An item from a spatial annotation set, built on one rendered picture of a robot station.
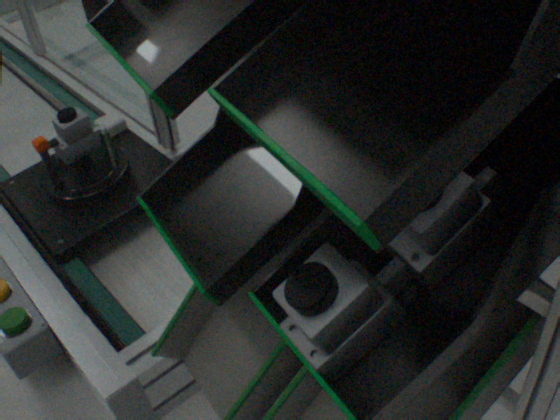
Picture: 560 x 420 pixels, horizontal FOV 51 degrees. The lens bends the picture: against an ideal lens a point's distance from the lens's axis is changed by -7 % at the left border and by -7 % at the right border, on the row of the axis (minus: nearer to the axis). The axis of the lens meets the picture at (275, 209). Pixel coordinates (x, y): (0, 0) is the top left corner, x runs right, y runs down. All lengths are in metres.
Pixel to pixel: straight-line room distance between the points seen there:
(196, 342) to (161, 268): 0.24
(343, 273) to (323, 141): 0.09
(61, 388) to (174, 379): 0.18
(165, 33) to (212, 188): 0.15
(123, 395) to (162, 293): 0.19
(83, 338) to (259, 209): 0.38
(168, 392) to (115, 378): 0.08
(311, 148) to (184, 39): 0.14
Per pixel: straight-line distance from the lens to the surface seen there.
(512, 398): 0.50
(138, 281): 0.88
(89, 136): 0.94
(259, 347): 0.60
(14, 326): 0.82
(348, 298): 0.35
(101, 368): 0.75
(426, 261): 0.38
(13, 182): 1.06
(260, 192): 0.48
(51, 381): 0.89
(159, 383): 0.75
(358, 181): 0.27
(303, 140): 0.30
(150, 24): 0.44
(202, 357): 0.65
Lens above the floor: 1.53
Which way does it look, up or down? 41 degrees down
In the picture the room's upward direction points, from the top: 8 degrees counter-clockwise
